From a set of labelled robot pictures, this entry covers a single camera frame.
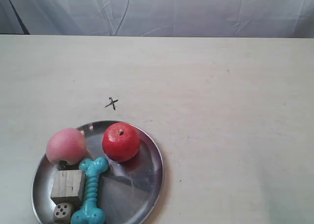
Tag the round silver metal plate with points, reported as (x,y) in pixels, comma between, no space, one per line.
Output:
(127,191)

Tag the red apple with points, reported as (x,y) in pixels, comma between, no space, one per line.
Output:
(121,142)

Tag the pink peach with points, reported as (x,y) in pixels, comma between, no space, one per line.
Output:
(68,145)

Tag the white backdrop cloth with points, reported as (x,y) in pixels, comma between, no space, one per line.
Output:
(168,18)

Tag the grey wooden block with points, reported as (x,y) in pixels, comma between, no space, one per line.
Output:
(68,186)

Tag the teal rubber bone toy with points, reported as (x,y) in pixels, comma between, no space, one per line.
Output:
(89,212)

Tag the small wooden die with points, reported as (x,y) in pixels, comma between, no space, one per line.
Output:
(63,212)

